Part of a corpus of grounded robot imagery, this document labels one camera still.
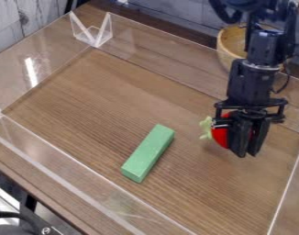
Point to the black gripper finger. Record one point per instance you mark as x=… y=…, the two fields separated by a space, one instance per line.
x=258 y=136
x=239 y=135

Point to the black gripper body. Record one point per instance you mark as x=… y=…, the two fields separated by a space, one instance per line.
x=249 y=94

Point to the red plush strawberry toy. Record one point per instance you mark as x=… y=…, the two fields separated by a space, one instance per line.
x=219 y=133

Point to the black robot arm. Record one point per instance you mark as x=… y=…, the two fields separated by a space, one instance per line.
x=270 y=23

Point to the wooden bowl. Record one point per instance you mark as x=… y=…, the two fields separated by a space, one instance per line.
x=231 y=45

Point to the green rectangular block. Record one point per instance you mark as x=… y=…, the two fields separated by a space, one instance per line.
x=143 y=158

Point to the black table leg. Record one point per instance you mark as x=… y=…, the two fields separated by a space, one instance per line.
x=31 y=203

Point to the black device with logo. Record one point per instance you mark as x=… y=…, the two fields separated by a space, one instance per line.
x=36 y=225

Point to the clear acrylic tray enclosure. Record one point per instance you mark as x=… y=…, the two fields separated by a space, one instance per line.
x=78 y=107

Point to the clear acrylic corner bracket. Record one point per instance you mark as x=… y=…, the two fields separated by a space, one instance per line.
x=92 y=35

